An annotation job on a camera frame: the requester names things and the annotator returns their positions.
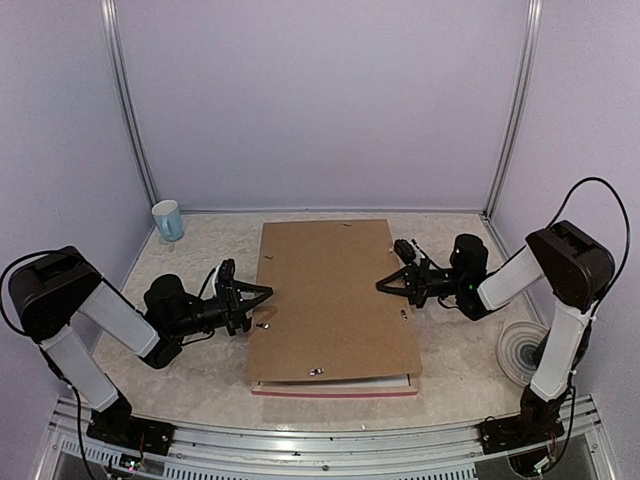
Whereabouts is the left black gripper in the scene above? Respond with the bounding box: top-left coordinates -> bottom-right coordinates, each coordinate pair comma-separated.
167,279 -> 274,338

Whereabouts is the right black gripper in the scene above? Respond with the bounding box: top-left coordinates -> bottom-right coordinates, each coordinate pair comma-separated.
377,257 -> 467,308

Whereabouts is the brown cardboard backing board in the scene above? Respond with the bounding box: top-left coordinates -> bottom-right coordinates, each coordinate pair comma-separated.
247,219 -> 422,383

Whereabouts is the pink wooden picture frame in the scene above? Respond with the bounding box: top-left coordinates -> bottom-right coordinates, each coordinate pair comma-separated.
251,378 -> 418,399

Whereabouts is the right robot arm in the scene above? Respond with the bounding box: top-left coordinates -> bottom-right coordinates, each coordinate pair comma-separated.
376,220 -> 616,403

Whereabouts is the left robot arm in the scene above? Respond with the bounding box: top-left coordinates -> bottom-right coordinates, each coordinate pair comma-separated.
1,246 -> 274,445

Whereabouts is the light blue mug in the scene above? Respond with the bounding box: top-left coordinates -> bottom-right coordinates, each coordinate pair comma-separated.
151,200 -> 184,242

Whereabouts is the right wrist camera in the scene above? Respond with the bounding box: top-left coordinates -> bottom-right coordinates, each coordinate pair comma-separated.
393,239 -> 425,266

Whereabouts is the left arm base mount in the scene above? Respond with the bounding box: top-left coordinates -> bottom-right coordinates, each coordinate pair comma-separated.
87,395 -> 176,456

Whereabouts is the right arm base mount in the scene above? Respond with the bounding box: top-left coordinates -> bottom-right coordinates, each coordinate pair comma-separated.
478,386 -> 570,455

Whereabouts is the front aluminium rail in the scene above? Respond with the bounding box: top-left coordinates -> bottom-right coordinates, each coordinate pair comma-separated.
35,397 -> 618,479

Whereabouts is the right aluminium corner post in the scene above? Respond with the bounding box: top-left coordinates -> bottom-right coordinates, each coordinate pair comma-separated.
483,0 -> 543,222

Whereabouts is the aluminium corner post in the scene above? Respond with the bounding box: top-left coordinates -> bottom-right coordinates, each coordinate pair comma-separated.
100,0 -> 160,206
483,0 -> 543,222

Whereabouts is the left aluminium corner post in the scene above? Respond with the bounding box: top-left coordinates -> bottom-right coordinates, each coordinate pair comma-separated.
100,0 -> 160,206

